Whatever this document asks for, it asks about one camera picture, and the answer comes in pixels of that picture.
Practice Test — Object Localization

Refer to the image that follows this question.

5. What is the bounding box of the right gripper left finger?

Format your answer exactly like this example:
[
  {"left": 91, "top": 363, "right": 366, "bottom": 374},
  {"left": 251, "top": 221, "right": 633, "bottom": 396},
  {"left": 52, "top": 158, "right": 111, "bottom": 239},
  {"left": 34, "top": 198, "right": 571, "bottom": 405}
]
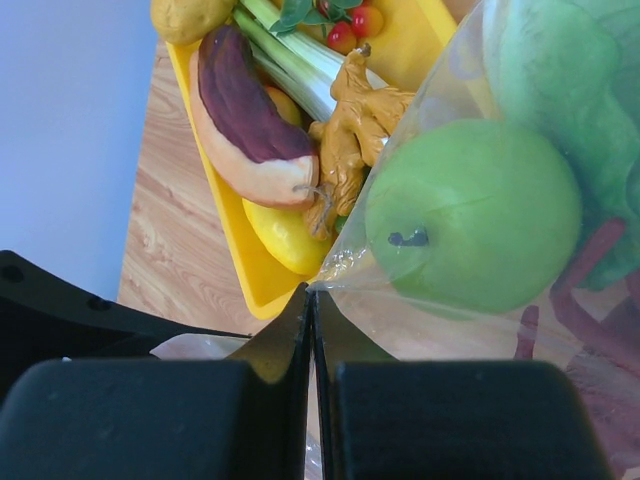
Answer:
[{"left": 1, "top": 288, "right": 311, "bottom": 479}]

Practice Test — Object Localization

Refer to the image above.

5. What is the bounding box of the fake celery stalk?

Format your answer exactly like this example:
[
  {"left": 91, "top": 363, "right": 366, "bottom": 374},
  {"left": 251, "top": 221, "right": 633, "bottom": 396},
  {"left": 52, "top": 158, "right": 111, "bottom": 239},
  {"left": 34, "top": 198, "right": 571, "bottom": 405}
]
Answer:
[{"left": 232, "top": 0, "right": 389, "bottom": 124}]

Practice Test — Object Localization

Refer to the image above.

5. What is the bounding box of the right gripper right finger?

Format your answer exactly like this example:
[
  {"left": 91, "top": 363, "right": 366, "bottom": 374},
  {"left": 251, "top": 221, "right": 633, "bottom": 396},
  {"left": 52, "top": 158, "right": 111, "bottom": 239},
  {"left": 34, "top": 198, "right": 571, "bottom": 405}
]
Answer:
[{"left": 313, "top": 292, "right": 613, "bottom": 479}]

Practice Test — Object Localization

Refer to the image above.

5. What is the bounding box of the fake cherry tomatoes sprig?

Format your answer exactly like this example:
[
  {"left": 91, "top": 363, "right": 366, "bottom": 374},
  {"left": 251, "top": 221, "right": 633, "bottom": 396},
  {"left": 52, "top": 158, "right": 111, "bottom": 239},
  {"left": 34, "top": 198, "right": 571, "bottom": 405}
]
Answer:
[{"left": 269, "top": 0, "right": 385, "bottom": 55}]

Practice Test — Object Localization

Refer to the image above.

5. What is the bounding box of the green fake apple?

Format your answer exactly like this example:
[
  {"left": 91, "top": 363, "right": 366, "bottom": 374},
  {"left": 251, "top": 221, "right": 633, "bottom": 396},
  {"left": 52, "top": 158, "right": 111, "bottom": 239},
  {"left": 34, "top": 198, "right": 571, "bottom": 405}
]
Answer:
[{"left": 364, "top": 119, "right": 582, "bottom": 314}]

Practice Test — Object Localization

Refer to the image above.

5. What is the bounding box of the yellow plastic tray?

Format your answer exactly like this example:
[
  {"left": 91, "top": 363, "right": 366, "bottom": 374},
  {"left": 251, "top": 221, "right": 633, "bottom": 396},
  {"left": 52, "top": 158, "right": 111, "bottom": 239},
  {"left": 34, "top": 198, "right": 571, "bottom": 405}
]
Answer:
[{"left": 151, "top": 1, "right": 456, "bottom": 320}]

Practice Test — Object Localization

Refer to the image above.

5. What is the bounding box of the red fake lobster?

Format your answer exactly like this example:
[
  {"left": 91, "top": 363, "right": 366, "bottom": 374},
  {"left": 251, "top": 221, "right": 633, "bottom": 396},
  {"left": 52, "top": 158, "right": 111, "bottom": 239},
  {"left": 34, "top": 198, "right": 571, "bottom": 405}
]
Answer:
[{"left": 512, "top": 217, "right": 640, "bottom": 480}]

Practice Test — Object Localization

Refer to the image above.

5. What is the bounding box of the fake brown potato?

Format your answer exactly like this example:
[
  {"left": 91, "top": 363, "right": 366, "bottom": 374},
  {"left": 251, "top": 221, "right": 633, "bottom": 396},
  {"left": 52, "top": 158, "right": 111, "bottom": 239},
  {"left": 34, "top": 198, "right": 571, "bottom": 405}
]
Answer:
[{"left": 150, "top": 0, "right": 237, "bottom": 45}]

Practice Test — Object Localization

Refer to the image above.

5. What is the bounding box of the yellow fake mango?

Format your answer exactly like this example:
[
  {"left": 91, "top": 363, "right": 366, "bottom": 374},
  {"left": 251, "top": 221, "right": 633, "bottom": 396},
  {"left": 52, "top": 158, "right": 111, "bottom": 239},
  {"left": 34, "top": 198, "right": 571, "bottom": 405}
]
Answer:
[{"left": 242, "top": 199, "right": 333, "bottom": 277}]

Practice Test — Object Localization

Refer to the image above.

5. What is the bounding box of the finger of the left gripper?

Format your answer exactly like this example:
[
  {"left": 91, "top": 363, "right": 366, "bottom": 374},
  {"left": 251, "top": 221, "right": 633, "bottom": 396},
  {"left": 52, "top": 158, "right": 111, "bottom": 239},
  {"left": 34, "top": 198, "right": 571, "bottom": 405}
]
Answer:
[{"left": 1, "top": 250, "right": 249, "bottom": 397}]

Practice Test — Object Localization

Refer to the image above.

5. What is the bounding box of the fake green cabbage leaf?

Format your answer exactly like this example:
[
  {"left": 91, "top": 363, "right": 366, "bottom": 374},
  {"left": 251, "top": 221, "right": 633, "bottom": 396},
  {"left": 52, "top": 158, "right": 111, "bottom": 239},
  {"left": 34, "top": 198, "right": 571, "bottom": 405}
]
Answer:
[{"left": 482, "top": 1, "right": 639, "bottom": 290}]

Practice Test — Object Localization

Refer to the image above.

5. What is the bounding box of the fake ginger root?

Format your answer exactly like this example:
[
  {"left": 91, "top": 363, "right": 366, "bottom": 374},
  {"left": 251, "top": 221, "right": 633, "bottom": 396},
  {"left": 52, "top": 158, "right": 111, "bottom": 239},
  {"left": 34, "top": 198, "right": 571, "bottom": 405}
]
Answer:
[{"left": 303, "top": 44, "right": 415, "bottom": 240}]

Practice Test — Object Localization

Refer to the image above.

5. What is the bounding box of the clear zip top bag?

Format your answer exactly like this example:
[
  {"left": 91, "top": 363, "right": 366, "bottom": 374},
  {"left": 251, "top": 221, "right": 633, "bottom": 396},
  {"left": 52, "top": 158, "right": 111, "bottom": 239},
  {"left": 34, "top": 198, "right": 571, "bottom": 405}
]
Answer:
[{"left": 166, "top": 1, "right": 639, "bottom": 479}]

